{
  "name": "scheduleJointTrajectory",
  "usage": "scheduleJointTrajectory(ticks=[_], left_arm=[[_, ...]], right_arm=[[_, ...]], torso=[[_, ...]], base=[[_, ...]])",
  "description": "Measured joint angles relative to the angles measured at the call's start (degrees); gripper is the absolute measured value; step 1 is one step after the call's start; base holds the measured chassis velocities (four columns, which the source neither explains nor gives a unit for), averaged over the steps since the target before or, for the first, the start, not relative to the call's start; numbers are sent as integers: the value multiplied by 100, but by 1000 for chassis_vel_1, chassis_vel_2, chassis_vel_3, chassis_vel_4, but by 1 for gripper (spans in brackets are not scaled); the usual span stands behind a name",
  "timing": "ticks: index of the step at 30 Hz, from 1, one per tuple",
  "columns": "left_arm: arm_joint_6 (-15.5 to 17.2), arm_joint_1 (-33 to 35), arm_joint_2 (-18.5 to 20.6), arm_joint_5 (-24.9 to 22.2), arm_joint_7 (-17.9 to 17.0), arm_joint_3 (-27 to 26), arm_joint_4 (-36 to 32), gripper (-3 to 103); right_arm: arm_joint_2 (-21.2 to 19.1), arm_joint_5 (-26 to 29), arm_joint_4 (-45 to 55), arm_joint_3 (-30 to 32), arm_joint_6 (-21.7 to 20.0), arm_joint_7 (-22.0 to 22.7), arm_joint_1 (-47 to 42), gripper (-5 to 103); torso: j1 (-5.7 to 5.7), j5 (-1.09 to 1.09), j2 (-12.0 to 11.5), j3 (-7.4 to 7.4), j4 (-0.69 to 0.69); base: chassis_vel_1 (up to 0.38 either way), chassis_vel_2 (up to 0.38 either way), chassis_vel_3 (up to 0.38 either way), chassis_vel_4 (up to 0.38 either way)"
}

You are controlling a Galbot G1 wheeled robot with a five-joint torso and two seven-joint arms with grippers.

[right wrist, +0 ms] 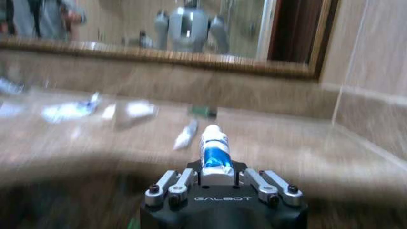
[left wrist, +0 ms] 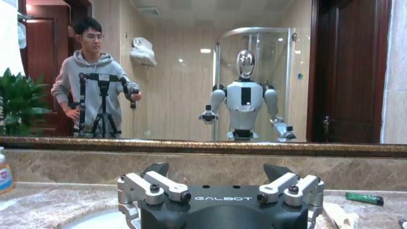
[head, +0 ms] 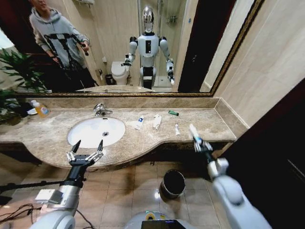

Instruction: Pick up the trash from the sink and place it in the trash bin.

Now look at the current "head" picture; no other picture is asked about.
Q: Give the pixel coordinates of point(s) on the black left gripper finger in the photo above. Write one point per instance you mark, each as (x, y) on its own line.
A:
(75, 147)
(100, 148)

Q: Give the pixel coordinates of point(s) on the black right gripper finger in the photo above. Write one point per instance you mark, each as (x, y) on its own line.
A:
(207, 144)
(197, 143)

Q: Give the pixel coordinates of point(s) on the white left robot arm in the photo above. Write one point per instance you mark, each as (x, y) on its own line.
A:
(62, 205)

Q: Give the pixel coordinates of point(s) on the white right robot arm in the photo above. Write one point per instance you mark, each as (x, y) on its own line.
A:
(231, 190)

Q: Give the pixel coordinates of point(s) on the chrome sink drain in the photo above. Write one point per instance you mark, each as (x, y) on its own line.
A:
(105, 133)

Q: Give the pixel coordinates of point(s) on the white oval sink basin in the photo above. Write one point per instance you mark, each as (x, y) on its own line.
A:
(90, 132)

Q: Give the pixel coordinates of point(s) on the black round trash bin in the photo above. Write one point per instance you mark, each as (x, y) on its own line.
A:
(172, 184)

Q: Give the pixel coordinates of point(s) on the small black bathroom bin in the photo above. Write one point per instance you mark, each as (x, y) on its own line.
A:
(110, 80)

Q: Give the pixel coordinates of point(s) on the small white tube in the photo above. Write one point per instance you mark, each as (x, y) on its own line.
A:
(177, 129)

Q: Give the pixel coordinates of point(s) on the green lighter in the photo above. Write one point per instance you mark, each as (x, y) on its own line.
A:
(173, 112)

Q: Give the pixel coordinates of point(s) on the chrome faucet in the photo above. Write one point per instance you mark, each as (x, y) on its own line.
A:
(100, 109)

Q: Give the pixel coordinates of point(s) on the crumpled white wrapper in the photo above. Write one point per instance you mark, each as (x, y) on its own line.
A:
(157, 121)

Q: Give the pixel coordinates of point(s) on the white blue toothpaste tube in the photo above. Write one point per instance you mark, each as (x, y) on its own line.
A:
(139, 122)

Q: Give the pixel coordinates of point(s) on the orange soap bottle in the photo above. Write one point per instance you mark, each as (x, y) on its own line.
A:
(42, 111)

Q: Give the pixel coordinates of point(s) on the small white dish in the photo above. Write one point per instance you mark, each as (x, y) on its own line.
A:
(32, 111)

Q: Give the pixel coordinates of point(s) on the dark wooden door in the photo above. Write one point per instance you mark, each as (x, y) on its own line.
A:
(269, 155)

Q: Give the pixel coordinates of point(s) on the white robot front shell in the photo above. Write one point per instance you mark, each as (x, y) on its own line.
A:
(155, 220)

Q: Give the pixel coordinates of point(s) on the green leafy plant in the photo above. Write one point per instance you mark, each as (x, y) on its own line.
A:
(19, 69)

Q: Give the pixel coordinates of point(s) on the gold framed wall mirror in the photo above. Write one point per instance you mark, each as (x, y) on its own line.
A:
(114, 35)

